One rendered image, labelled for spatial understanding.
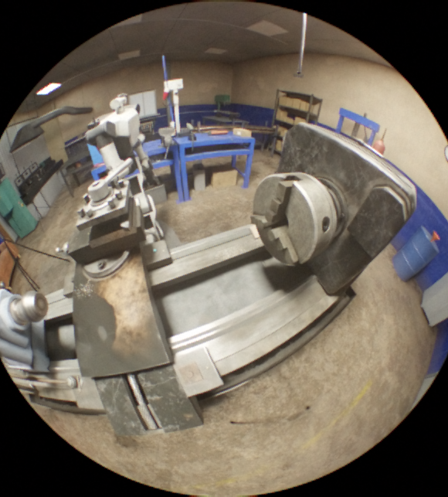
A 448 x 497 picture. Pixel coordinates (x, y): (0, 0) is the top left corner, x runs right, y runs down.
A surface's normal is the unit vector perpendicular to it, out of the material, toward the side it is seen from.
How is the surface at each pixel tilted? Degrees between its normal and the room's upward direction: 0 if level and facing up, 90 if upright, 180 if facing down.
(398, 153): 90
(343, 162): 90
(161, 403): 0
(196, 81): 90
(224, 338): 0
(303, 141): 90
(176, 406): 0
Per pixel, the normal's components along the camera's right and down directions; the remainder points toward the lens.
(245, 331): 0.05, -0.61
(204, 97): 0.43, 0.73
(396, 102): -0.90, 0.31
